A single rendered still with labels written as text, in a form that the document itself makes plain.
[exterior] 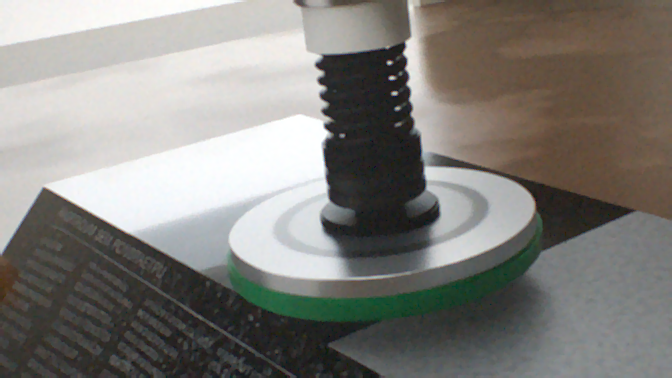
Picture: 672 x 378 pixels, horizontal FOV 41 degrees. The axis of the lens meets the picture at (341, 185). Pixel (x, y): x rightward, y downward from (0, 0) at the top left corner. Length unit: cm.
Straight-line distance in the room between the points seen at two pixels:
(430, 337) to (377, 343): 3
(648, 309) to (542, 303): 7
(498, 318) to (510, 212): 7
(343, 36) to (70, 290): 44
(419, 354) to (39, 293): 50
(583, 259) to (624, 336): 12
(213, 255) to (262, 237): 15
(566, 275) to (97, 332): 41
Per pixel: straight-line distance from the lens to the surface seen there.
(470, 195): 66
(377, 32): 57
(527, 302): 62
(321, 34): 58
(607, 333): 58
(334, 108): 59
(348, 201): 60
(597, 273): 66
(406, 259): 56
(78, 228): 96
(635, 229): 73
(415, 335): 59
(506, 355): 56
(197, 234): 83
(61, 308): 91
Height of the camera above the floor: 112
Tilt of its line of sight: 18 degrees down
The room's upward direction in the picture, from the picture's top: 8 degrees counter-clockwise
